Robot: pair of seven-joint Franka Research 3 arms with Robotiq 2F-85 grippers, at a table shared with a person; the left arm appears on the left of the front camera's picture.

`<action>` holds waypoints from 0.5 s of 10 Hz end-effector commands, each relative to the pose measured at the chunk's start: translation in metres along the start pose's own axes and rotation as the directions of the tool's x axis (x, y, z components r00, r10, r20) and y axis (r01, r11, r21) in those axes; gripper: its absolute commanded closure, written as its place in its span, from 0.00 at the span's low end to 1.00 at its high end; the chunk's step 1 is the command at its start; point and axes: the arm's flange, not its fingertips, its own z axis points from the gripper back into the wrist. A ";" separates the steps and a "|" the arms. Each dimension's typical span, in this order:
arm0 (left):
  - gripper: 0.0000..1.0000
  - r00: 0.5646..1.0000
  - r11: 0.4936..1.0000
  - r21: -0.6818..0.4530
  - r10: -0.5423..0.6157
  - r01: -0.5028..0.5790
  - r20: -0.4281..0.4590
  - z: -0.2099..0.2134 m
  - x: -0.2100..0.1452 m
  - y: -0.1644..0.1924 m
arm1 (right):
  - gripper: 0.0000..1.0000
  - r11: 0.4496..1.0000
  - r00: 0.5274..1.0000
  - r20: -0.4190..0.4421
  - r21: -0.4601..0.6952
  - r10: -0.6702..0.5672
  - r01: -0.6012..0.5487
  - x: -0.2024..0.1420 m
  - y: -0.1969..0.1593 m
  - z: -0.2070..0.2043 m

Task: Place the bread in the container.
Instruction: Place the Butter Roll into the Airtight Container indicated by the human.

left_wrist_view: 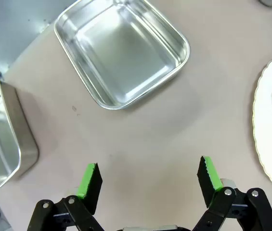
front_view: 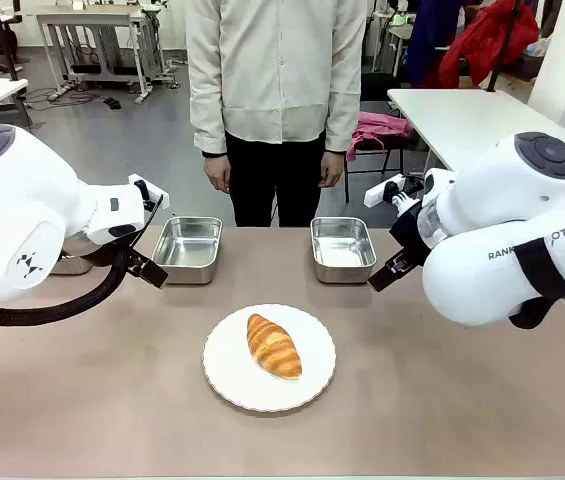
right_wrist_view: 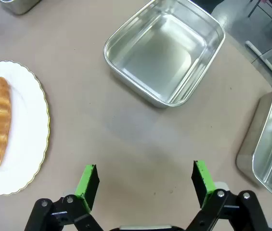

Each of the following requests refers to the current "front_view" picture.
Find red jacket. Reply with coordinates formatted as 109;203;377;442
437;0;541;90

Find black pole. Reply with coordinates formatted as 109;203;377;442
485;0;522;94

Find steel rectangular container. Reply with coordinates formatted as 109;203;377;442
150;215;224;286
309;216;378;285

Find person's cream button shirt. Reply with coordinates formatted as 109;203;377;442
184;0;369;156

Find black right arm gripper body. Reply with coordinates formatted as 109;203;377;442
389;198;434;267

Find white scalloped plate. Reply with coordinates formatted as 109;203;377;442
202;303;338;414

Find black office chair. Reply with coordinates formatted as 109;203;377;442
0;0;26;84

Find person's black trousers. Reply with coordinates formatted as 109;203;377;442
224;128;327;229

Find black corrugated cable conduit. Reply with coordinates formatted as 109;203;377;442
0;244;133;327

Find person's right hand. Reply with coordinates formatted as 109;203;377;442
203;153;233;195

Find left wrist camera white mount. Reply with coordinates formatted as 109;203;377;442
127;172;171;211

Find white adjustable workbench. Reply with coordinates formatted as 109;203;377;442
35;0;169;104

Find croissant bread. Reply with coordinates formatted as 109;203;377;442
246;313;304;382

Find person's left forearm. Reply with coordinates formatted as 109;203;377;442
322;69;364;156

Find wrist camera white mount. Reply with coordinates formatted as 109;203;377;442
127;172;171;211
363;173;426;209

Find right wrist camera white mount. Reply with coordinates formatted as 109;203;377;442
363;173;426;209

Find black strap on arm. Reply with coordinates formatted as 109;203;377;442
512;236;565;302

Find pink cloth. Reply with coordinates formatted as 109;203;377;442
345;110;415;162

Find floor cables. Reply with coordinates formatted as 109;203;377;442
20;84;98;112

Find person's right forearm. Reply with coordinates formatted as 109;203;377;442
187;74;228;159

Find white side table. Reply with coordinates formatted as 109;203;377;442
386;87;565;174

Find steel container partly hidden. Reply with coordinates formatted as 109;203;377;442
50;248;95;277

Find person's left hand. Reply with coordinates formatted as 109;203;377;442
317;148;346;190

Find dark blue garment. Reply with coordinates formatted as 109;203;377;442
404;0;466;89

